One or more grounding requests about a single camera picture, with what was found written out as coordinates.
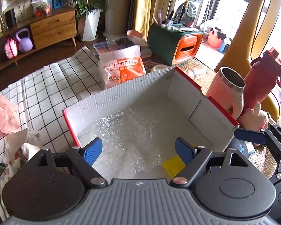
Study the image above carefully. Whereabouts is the yellow cloth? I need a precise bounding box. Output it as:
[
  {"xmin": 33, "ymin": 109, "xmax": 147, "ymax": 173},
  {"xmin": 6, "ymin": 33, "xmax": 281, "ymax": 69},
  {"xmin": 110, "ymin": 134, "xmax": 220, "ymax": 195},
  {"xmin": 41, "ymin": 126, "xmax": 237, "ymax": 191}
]
[{"xmin": 162, "ymin": 155, "xmax": 186, "ymax": 179}]

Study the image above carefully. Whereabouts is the clear bubble wrap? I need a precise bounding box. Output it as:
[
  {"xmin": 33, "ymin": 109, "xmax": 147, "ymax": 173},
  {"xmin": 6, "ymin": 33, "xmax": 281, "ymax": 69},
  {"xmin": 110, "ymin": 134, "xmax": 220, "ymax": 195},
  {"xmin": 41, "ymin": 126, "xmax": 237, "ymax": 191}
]
[{"xmin": 90, "ymin": 105, "xmax": 202, "ymax": 181}]

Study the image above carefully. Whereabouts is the christmas print cloth bag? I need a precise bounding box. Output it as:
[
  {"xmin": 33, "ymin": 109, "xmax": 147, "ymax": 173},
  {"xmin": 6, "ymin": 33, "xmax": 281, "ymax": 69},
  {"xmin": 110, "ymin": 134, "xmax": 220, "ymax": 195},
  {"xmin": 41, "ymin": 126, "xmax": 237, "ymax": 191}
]
[{"xmin": 0, "ymin": 128, "xmax": 41, "ymax": 221}]

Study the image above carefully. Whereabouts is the pink mesh bath pouf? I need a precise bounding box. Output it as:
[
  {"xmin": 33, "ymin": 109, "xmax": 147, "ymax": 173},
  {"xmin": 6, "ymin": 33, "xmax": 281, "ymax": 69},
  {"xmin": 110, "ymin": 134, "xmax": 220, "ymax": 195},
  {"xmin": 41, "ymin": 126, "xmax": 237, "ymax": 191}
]
[{"xmin": 0, "ymin": 95, "xmax": 20, "ymax": 136}]

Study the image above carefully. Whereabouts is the small pink bunny figure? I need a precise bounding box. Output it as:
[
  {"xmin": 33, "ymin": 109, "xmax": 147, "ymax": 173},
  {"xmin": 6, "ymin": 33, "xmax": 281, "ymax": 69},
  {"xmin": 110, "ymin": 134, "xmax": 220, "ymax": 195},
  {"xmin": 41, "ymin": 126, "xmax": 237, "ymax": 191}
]
[{"xmin": 238, "ymin": 102, "xmax": 268, "ymax": 131}]

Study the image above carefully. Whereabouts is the pink steel tumbler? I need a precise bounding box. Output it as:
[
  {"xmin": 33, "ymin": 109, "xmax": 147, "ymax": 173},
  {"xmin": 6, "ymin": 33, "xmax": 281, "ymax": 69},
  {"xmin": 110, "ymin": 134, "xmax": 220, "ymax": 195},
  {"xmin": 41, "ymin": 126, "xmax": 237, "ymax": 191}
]
[{"xmin": 206, "ymin": 67, "xmax": 246, "ymax": 119}]

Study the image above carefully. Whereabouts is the red cardboard box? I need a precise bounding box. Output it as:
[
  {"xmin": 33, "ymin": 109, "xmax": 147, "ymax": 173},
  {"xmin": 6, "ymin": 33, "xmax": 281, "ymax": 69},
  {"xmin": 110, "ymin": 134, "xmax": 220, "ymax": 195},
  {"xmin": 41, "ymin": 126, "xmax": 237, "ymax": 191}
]
[{"xmin": 63, "ymin": 67, "xmax": 238, "ymax": 181}]

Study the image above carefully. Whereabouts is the red water bottle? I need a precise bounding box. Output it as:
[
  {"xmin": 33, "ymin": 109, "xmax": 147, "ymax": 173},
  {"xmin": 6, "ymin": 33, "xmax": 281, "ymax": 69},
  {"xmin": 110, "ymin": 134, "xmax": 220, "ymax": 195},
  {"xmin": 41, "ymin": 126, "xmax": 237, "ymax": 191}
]
[{"xmin": 243, "ymin": 47, "xmax": 281, "ymax": 111}]

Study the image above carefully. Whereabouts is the checkered white tablecloth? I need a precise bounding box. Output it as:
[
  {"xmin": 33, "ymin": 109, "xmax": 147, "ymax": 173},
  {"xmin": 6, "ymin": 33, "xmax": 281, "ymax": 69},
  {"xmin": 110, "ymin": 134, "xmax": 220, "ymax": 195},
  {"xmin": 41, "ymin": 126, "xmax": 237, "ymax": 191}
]
[{"xmin": 0, "ymin": 46, "xmax": 102, "ymax": 152}]

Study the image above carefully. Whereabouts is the yellow giraffe plush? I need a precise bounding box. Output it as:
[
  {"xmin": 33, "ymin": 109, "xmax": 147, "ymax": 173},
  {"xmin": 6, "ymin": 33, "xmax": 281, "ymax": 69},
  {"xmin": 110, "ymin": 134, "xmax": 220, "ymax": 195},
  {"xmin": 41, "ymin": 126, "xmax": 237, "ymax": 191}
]
[{"xmin": 215, "ymin": 0, "xmax": 280, "ymax": 120}]

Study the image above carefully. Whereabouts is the orange white tissue pack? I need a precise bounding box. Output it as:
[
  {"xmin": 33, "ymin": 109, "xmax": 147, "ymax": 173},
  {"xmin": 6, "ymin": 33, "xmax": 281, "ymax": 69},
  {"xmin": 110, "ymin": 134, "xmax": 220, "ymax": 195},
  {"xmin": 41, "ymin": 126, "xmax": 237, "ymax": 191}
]
[{"xmin": 93, "ymin": 36, "xmax": 152, "ymax": 89}]

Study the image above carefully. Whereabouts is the green orange storage bin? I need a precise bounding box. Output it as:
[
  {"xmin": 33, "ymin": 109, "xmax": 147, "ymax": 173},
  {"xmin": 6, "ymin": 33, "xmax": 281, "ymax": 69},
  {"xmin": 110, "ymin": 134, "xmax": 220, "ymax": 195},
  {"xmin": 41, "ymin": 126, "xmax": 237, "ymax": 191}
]
[{"xmin": 147, "ymin": 24, "xmax": 203, "ymax": 66}]

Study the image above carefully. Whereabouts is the purple kettlebell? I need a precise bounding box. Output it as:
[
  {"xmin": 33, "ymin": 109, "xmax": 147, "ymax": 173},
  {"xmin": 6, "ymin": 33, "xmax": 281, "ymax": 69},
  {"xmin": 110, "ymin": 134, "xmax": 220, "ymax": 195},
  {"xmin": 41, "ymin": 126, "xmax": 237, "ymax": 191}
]
[{"xmin": 15, "ymin": 28, "xmax": 33, "ymax": 53}]

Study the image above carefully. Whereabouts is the wooden tv cabinet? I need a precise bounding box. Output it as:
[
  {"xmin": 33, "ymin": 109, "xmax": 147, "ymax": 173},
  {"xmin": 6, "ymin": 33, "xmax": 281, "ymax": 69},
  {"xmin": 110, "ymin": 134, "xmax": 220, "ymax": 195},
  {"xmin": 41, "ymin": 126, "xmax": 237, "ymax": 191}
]
[{"xmin": 0, "ymin": 6, "xmax": 79, "ymax": 71}]

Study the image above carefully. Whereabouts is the white plant pot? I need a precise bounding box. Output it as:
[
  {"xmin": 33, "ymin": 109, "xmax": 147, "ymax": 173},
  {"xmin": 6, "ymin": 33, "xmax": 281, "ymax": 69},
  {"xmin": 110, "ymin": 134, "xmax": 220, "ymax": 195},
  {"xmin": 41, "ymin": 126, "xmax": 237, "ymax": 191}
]
[{"xmin": 81, "ymin": 9, "xmax": 101, "ymax": 42}]

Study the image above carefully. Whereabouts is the black cylinder speaker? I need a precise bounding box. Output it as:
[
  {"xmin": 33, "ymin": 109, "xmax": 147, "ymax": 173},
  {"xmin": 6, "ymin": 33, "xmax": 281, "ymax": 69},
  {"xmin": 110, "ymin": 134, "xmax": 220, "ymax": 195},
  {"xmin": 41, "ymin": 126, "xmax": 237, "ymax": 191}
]
[{"xmin": 4, "ymin": 8, "xmax": 17, "ymax": 29}]

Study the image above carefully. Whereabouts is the bag of red snacks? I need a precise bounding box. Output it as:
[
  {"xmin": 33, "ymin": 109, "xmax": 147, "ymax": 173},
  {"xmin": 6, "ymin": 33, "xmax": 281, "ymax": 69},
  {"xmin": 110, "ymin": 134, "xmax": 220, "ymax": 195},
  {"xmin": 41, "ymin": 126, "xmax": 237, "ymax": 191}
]
[{"xmin": 31, "ymin": 0, "xmax": 51, "ymax": 16}]

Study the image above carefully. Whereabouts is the potted green tree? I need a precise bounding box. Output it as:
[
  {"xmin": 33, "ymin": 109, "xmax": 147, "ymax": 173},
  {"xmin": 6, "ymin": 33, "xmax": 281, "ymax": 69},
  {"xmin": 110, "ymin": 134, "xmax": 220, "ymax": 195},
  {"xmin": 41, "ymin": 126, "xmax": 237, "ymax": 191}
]
[{"xmin": 71, "ymin": 0, "xmax": 102, "ymax": 19}]

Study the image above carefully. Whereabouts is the rolled beige mat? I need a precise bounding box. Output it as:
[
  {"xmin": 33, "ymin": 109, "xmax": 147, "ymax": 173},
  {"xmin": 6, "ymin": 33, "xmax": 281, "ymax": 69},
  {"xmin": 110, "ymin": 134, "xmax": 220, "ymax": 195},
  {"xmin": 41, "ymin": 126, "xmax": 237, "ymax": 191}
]
[{"xmin": 103, "ymin": 0, "xmax": 131, "ymax": 38}]

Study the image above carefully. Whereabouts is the yellow curtain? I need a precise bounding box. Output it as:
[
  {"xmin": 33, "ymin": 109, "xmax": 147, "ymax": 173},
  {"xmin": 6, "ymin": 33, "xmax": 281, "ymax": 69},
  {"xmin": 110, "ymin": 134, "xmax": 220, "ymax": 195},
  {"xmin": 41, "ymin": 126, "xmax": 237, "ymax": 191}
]
[{"xmin": 128, "ymin": 0, "xmax": 176, "ymax": 42}]

